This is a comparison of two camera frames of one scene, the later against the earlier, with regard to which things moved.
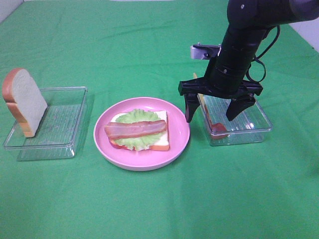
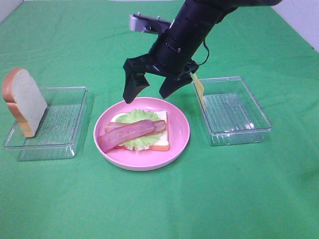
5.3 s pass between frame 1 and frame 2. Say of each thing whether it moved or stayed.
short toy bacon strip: moved
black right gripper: moved
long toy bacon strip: stayed
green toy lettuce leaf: stayed
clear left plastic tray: stayed
